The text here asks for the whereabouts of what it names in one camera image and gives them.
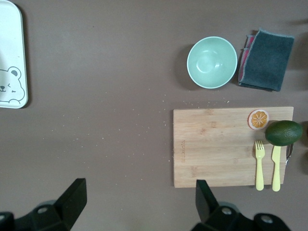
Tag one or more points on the wooden cutting board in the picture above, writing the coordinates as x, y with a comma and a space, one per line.
216, 144

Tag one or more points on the toy orange slice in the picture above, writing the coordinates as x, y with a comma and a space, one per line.
258, 119

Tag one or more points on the dark green avocado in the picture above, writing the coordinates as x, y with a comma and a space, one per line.
284, 133

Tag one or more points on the cream bear print tray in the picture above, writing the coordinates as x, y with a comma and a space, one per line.
9, 48

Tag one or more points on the small dark metal utensil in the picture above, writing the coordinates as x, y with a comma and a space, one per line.
289, 154

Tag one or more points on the dark grey folded cloth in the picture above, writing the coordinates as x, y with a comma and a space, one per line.
267, 62

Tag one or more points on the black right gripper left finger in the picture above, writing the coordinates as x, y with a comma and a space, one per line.
72, 204

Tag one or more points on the pale green bowl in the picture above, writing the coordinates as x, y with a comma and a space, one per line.
211, 62

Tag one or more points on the pink folded cloth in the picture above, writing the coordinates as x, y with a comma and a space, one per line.
250, 41

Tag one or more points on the yellow plastic knife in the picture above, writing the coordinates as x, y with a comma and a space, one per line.
276, 168

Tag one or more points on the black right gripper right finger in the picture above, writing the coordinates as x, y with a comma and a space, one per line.
208, 209

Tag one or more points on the yellow plastic fork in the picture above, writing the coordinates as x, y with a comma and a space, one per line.
260, 168

